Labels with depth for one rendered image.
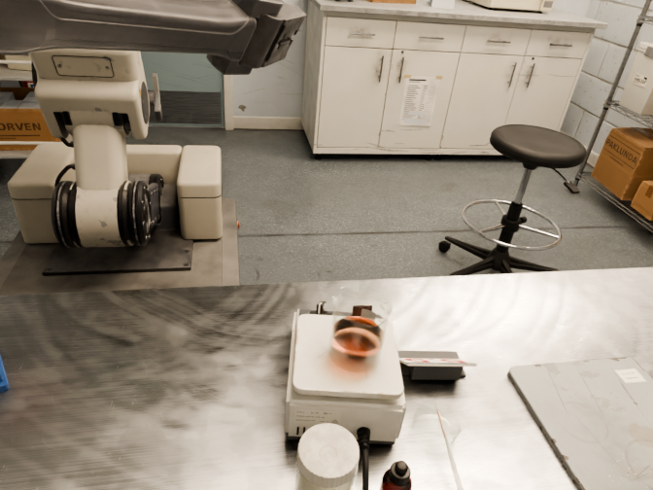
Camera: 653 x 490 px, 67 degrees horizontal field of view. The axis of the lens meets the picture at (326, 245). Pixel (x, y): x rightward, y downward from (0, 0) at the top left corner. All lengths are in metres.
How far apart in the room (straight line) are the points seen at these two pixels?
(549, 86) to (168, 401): 3.15
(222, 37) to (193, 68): 2.81
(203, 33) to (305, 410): 0.44
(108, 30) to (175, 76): 2.94
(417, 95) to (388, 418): 2.67
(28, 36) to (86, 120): 0.82
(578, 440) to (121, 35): 0.67
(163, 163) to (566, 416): 1.41
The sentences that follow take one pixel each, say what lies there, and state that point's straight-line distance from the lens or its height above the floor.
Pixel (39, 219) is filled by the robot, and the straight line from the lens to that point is 1.65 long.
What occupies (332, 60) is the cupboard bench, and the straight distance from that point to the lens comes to 2.91.
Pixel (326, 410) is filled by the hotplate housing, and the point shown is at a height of 0.81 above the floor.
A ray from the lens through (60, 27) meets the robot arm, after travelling 0.53.
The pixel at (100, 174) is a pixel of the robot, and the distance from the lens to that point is 1.32.
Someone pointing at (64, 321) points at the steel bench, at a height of 0.75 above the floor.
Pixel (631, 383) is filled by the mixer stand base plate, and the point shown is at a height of 0.76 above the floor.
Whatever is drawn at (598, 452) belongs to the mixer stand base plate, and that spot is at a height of 0.76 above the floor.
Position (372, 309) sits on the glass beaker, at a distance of 0.55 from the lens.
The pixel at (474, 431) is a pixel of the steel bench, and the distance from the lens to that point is 0.66.
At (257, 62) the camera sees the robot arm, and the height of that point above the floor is 1.08.
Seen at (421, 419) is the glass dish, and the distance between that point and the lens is 0.64.
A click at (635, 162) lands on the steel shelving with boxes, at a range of 3.04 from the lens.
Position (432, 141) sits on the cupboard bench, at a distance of 3.25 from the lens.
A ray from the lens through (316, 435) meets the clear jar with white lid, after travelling 0.51.
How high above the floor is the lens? 1.24
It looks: 33 degrees down
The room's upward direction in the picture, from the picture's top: 6 degrees clockwise
